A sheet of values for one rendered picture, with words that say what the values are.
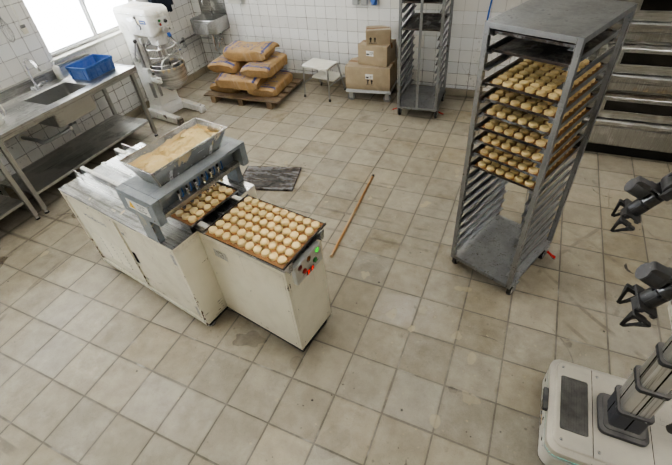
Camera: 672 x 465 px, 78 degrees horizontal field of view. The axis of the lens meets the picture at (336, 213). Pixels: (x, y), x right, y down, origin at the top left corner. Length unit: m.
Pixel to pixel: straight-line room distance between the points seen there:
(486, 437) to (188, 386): 1.82
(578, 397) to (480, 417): 0.53
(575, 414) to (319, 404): 1.38
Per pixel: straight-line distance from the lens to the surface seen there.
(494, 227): 3.57
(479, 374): 2.89
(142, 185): 2.58
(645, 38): 4.60
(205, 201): 2.75
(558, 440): 2.54
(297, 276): 2.30
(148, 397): 3.10
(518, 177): 2.70
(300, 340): 2.75
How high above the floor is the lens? 2.48
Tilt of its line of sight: 40 degrees down
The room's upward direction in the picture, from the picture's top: 6 degrees counter-clockwise
